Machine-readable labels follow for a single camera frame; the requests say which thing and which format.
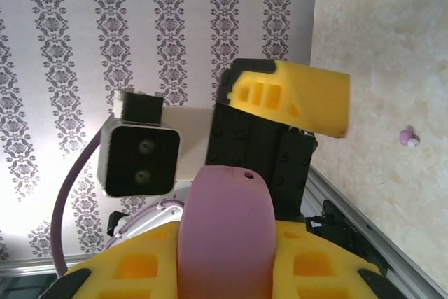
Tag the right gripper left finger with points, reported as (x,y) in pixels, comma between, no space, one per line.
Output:
(133,271)

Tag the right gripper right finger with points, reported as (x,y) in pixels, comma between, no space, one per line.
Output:
(315,271)

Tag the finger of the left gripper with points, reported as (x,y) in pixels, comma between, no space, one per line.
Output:
(315,103)

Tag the pink earbud charging case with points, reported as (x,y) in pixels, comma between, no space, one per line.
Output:
(227,236)

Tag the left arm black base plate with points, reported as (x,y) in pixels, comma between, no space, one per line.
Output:
(336,229)

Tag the aluminium frame bar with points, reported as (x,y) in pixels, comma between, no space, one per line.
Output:
(28,268)

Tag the aluminium mounting rail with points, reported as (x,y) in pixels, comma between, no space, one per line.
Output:
(420,260)

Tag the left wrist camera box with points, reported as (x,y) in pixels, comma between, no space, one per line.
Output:
(140,162)

